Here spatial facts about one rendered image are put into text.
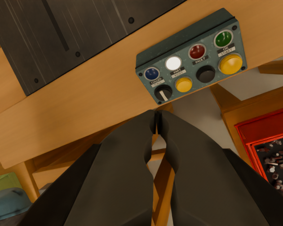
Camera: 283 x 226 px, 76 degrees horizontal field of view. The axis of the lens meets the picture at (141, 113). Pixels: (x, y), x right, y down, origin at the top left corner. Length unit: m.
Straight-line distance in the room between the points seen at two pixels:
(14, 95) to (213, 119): 1.07
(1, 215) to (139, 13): 0.39
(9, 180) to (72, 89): 0.50
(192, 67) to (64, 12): 0.27
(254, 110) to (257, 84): 0.83
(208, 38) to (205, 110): 1.00
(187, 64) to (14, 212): 0.36
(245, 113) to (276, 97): 0.06
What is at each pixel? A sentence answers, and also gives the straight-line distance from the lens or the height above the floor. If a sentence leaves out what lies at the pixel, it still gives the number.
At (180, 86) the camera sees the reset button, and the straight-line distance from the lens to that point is 0.29.
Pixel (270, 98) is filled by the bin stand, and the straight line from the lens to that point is 0.45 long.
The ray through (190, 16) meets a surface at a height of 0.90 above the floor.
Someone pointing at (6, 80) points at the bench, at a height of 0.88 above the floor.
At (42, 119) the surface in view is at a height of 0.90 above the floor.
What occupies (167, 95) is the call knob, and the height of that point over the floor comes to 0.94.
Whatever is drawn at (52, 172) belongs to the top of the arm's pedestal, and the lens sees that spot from 0.61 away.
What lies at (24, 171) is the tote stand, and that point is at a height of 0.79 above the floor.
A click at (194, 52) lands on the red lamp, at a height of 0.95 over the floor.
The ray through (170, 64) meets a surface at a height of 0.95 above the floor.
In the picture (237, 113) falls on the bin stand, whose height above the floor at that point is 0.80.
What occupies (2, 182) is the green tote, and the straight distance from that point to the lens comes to 0.82.
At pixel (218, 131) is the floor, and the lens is 1.29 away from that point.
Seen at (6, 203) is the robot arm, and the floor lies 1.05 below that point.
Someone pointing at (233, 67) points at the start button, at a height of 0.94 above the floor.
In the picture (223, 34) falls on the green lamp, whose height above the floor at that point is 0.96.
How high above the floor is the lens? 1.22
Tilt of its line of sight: 68 degrees down
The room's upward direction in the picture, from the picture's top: 127 degrees counter-clockwise
